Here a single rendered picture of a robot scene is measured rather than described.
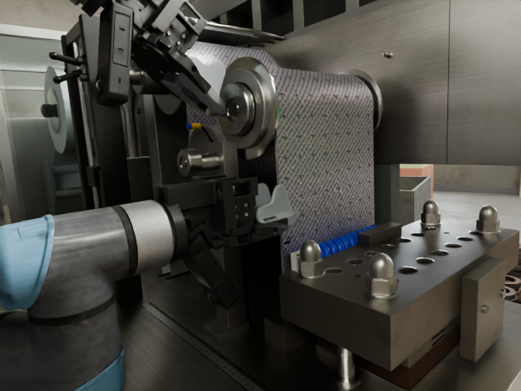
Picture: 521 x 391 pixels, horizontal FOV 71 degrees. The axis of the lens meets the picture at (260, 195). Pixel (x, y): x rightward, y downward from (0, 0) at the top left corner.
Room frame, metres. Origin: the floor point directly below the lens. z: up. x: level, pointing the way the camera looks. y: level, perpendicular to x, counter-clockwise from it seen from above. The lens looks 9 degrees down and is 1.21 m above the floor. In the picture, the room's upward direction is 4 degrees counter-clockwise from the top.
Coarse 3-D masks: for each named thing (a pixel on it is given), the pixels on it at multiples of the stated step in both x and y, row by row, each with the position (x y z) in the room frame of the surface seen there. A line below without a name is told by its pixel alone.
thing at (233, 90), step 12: (240, 84) 0.53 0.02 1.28; (228, 96) 0.54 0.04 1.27; (240, 96) 0.52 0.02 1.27; (252, 96) 0.52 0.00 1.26; (228, 108) 0.55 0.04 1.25; (240, 108) 0.52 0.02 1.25; (252, 108) 0.52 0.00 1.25; (228, 120) 0.55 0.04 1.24; (240, 120) 0.52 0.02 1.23; (252, 120) 0.52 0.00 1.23; (228, 132) 0.55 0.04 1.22; (240, 132) 0.53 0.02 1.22
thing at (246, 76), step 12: (240, 72) 0.54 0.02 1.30; (252, 72) 0.52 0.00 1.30; (228, 84) 0.56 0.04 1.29; (252, 84) 0.52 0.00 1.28; (264, 96) 0.51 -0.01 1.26; (264, 108) 0.50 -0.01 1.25; (264, 120) 0.51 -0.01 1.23; (252, 132) 0.53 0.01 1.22; (240, 144) 0.55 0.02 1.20; (252, 144) 0.53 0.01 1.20
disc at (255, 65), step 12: (240, 60) 0.55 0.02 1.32; (252, 60) 0.53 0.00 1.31; (228, 72) 0.57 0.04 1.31; (264, 72) 0.51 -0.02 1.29; (264, 84) 0.51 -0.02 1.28; (276, 96) 0.50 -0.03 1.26; (276, 108) 0.50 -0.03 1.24; (216, 120) 0.61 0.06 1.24; (276, 120) 0.50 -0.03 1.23; (264, 132) 0.52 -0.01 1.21; (264, 144) 0.52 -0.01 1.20; (240, 156) 0.56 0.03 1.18; (252, 156) 0.54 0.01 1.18
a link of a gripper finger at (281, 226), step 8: (256, 224) 0.45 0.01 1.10; (264, 224) 0.44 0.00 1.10; (272, 224) 0.45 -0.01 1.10; (280, 224) 0.46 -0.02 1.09; (256, 232) 0.43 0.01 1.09; (264, 232) 0.43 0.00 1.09; (272, 232) 0.44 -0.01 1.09; (280, 232) 0.45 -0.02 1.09; (240, 240) 0.43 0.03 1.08; (248, 240) 0.43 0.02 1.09; (256, 240) 0.42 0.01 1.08
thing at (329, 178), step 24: (288, 144) 0.52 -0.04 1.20; (312, 144) 0.55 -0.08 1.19; (336, 144) 0.59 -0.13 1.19; (360, 144) 0.63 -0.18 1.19; (288, 168) 0.52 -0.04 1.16; (312, 168) 0.55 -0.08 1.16; (336, 168) 0.59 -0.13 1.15; (360, 168) 0.63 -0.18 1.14; (288, 192) 0.52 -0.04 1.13; (312, 192) 0.55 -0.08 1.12; (336, 192) 0.59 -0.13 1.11; (360, 192) 0.63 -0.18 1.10; (312, 216) 0.55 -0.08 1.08; (336, 216) 0.59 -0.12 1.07; (360, 216) 0.63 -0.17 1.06
